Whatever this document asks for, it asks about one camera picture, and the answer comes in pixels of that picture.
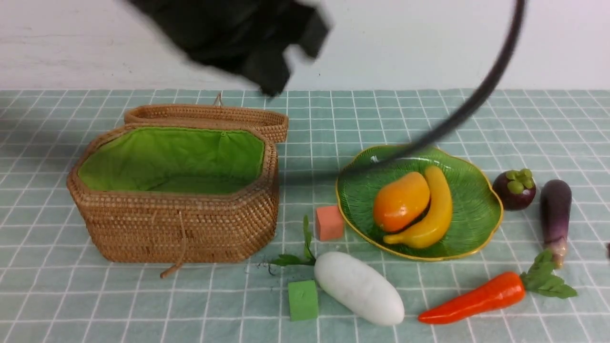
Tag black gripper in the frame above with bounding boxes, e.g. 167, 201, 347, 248
129, 0, 330, 97

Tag orange yellow toy mango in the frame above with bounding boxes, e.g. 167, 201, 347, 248
373, 171, 430, 233

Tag yellow toy banana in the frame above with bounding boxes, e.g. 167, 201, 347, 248
383, 165, 453, 249

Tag white toy radish green leaves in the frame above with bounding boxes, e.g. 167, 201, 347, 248
268, 215, 405, 326

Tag dark purple toy mangosteen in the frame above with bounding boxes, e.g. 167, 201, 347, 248
492, 169, 537, 211

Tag purple toy eggplant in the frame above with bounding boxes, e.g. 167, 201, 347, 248
540, 179, 572, 269

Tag orange toy carrot green leaves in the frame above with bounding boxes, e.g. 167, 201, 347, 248
418, 249, 578, 325

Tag woven wicker basket lid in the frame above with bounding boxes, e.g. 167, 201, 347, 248
123, 93, 288, 143

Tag woven wicker basket green lining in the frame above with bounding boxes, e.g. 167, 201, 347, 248
67, 123, 279, 277

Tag orange foam cube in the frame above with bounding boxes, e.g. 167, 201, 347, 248
315, 205, 344, 242

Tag green foam cube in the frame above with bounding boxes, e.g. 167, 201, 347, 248
287, 280, 319, 322

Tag green leaf-shaped glass plate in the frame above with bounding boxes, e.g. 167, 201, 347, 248
335, 148, 504, 262

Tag teal checkered tablecloth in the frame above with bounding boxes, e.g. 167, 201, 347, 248
0, 89, 609, 343

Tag black cable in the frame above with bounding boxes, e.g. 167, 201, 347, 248
367, 0, 527, 165

